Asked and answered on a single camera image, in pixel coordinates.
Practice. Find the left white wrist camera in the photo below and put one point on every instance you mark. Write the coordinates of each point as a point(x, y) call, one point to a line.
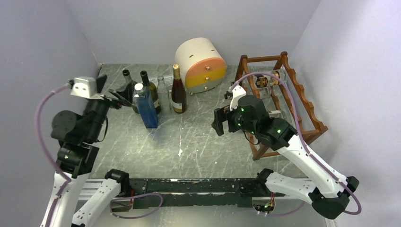
point(84, 87)

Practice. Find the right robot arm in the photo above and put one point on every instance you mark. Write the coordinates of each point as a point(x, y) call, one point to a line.
point(327, 191)

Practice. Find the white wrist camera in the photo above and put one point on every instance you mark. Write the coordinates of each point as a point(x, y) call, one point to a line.
point(237, 92)
point(84, 87)

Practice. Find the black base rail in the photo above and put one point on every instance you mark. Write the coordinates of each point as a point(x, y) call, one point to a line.
point(240, 192)

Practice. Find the small clear black-cap bottle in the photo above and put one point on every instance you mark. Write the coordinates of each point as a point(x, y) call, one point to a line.
point(264, 81)

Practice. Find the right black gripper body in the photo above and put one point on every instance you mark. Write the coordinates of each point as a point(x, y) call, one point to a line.
point(233, 119)

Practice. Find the dark green wine bottle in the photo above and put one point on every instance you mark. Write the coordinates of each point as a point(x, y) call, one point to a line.
point(153, 90)

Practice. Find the round cream drawer cabinet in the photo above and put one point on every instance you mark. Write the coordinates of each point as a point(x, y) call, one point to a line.
point(202, 68)

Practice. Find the blue glass bottle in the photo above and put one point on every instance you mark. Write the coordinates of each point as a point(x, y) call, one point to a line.
point(144, 103)

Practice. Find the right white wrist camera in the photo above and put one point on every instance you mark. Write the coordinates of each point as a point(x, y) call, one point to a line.
point(237, 92)

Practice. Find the gold-foil dark wine bottle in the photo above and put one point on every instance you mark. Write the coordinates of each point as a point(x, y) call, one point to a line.
point(178, 94)

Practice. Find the green wine bottle tan label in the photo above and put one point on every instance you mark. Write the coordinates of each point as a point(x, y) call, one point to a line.
point(129, 90)

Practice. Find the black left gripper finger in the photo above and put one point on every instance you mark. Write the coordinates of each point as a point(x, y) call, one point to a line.
point(120, 95)
point(100, 82)

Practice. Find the clear square glass bottle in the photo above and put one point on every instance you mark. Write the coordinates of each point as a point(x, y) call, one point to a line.
point(163, 94)

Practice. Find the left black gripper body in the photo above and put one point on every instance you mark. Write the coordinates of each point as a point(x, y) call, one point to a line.
point(97, 109)

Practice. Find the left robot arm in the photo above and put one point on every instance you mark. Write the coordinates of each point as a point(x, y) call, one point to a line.
point(77, 135)

